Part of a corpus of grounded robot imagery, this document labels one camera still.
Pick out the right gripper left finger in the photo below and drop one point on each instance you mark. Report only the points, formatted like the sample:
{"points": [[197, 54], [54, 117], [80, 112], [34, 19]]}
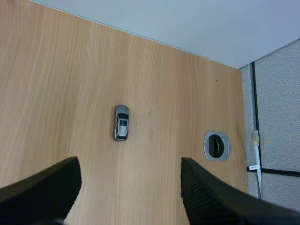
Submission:
{"points": [[44, 192]]}

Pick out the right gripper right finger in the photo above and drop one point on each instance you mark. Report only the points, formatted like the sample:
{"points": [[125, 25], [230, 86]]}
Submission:
{"points": [[218, 199]]}

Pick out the small grey toy car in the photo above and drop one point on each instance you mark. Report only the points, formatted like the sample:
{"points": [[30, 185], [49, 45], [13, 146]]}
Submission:
{"points": [[121, 123]]}

